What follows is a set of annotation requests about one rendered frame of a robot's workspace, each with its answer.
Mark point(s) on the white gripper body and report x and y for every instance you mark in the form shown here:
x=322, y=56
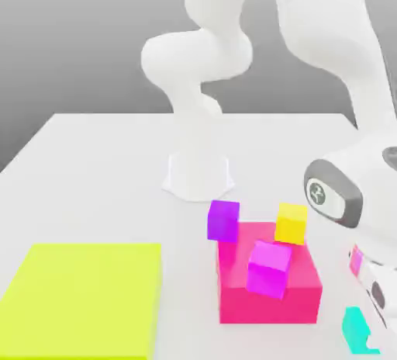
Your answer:
x=382, y=333

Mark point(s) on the small cyan cube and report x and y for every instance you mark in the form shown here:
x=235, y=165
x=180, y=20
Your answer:
x=354, y=330

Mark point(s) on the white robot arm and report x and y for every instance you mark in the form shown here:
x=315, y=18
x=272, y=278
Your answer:
x=198, y=56

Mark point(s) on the small magenta cube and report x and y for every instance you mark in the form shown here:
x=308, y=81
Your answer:
x=268, y=270

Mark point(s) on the small yellow cube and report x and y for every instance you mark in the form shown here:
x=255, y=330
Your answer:
x=290, y=225

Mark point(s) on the small purple cube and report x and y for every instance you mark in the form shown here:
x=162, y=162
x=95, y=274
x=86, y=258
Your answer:
x=222, y=221

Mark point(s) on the large pink box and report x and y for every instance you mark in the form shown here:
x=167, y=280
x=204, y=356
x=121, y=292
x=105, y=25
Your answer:
x=266, y=307

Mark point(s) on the large yellow-green box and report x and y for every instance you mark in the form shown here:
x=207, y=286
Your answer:
x=83, y=301

